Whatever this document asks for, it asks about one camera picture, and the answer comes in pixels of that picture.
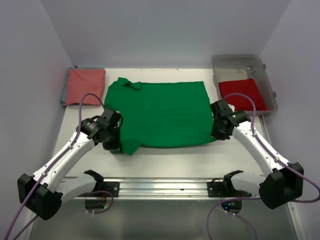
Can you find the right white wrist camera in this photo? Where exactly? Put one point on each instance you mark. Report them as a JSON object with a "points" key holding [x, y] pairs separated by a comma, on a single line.
{"points": [[233, 107]]}

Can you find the green polo shirt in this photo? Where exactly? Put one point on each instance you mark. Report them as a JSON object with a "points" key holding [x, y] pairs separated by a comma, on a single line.
{"points": [[161, 115]]}

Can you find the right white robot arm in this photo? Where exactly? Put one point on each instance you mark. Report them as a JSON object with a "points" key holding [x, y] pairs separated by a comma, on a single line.
{"points": [[281, 181]]}

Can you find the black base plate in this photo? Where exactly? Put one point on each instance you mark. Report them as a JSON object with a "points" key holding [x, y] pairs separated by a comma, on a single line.
{"points": [[112, 187], [216, 188]]}

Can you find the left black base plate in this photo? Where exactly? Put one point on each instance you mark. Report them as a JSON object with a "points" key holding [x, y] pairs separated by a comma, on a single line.
{"points": [[112, 187]]}

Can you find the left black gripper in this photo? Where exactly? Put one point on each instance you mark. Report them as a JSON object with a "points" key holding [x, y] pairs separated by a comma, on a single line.
{"points": [[116, 145]]}

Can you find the clear plastic bin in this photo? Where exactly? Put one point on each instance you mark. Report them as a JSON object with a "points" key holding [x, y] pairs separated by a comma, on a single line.
{"points": [[244, 74]]}

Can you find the aluminium mounting rail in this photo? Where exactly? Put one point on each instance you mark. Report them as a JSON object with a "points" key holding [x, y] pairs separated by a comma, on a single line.
{"points": [[164, 189]]}

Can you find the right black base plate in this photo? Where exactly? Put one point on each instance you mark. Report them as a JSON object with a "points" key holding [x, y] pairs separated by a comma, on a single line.
{"points": [[216, 188]]}

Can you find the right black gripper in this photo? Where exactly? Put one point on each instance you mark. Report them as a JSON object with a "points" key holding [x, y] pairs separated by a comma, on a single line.
{"points": [[217, 136]]}

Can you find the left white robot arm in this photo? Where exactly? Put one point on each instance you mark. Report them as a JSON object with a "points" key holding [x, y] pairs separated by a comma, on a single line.
{"points": [[44, 192]]}

